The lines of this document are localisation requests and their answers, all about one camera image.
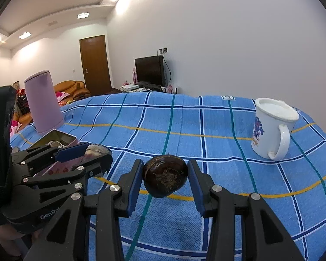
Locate brown leather sofa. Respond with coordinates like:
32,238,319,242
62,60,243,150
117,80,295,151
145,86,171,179
54,80,91,101

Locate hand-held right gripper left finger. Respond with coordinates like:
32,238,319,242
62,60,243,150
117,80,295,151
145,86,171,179
23,159,144,261

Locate pink tin box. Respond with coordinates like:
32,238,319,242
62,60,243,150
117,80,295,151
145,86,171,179
30,130,79,177

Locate brown wooden door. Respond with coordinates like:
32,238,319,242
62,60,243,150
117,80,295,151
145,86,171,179
79,34,112,96

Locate purple electric kettle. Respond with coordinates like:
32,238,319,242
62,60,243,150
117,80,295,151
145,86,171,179
24,70,65,134

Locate white books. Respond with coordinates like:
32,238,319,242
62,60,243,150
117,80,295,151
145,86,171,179
120,84,147,92

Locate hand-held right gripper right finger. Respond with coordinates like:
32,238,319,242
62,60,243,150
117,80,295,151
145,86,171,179
187,159,306,261

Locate brown leather armchair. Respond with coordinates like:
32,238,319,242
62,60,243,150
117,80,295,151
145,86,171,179
13,111,34,127

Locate brown striped chestnut back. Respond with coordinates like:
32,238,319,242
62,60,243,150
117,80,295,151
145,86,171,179
84,144,112,160

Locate black shelf rack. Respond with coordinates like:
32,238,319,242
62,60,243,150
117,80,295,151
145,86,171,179
13,81,31,115

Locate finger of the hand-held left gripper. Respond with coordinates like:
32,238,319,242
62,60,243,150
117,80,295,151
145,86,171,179
21,153,114,193
12,142,93,170

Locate black television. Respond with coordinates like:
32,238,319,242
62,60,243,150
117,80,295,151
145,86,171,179
134,55,165,87

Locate person's left hand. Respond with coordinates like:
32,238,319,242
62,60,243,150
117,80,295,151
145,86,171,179
0,223,42,251

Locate white mug with blue print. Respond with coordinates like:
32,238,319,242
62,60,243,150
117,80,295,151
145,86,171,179
251,97,300,161

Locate blue plaid blanket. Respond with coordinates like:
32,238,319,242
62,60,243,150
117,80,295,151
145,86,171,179
9,91,326,261

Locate dark brown water chestnut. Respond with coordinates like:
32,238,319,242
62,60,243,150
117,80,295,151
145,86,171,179
143,154,187,198

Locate black power cable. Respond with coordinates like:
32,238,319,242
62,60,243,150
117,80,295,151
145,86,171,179
159,49,172,86

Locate dark low tv cabinet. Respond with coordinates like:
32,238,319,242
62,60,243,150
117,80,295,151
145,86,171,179
92,87,180,96

